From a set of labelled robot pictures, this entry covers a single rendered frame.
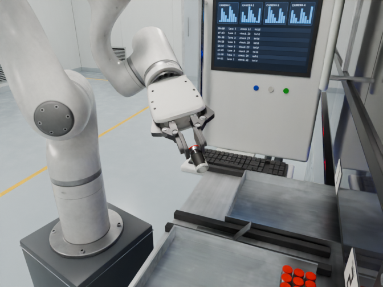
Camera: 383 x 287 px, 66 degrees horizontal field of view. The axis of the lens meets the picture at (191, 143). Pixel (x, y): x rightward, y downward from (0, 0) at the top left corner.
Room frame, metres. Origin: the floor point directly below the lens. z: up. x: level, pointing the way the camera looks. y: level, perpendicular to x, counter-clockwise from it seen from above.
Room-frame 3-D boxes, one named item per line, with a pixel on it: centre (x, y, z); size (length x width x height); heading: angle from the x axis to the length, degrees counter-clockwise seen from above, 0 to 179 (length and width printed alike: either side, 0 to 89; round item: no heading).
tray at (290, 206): (0.68, -0.29, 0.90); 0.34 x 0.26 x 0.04; 69
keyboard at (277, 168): (1.10, -0.20, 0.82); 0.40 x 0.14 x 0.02; 68
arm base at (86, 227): (0.62, 0.28, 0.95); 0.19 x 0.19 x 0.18
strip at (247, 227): (0.58, -0.08, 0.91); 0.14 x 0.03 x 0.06; 70
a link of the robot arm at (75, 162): (0.66, 0.29, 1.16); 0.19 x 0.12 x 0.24; 13
